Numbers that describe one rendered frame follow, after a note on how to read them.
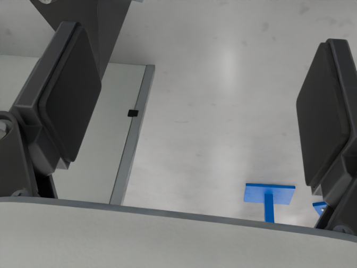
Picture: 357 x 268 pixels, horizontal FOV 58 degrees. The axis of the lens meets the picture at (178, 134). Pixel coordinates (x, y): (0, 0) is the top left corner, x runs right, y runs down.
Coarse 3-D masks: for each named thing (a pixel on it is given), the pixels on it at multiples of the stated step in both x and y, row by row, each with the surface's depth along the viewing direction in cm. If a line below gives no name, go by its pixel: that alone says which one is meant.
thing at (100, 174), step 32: (0, 64) 204; (32, 64) 203; (128, 64) 202; (0, 96) 187; (128, 96) 186; (96, 128) 173; (128, 128) 172; (96, 160) 161; (128, 160) 159; (64, 192) 150; (96, 192) 150
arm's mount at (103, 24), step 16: (32, 0) 56; (64, 0) 45; (80, 0) 41; (96, 0) 38; (112, 0) 46; (128, 0) 59; (48, 16) 53; (64, 16) 48; (80, 16) 43; (96, 16) 40; (112, 16) 48; (96, 32) 42; (112, 32) 50; (96, 48) 44; (112, 48) 53
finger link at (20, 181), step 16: (0, 112) 9; (0, 128) 8; (16, 128) 8; (0, 144) 8; (16, 144) 8; (0, 160) 8; (16, 160) 8; (0, 176) 7; (16, 176) 7; (32, 176) 8; (48, 176) 10; (0, 192) 7; (16, 192) 7; (32, 192) 7; (48, 192) 10
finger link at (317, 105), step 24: (336, 48) 10; (312, 72) 11; (336, 72) 9; (312, 96) 10; (336, 96) 9; (312, 120) 10; (336, 120) 8; (312, 144) 10; (336, 144) 8; (312, 168) 10; (336, 168) 9; (312, 192) 10; (336, 192) 9
